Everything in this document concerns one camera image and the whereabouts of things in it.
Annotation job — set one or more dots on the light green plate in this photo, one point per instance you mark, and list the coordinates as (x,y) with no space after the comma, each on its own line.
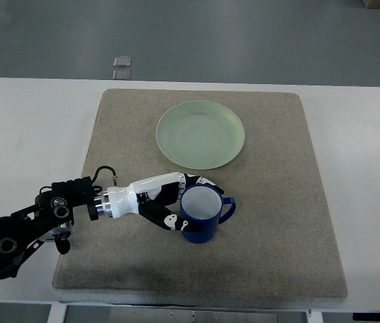
(200,135)

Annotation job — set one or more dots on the blue enamel mug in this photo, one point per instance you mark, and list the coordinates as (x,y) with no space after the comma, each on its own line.
(202,205)

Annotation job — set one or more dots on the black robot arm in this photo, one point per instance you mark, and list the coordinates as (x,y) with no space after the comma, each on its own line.
(49,219)

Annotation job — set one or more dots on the beige felt mat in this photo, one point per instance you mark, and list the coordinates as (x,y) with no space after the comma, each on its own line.
(278,246)

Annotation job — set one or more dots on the lower metal floor plate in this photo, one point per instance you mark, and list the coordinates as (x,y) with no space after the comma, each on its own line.
(121,74)

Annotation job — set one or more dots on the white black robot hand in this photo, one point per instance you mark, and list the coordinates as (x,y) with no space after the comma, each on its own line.
(150,198)

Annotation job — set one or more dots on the upper metal floor plate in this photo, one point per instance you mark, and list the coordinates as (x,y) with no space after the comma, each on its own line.
(122,62)

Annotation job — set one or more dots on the metal floor plate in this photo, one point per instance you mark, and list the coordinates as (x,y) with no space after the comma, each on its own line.
(122,62)
(121,74)

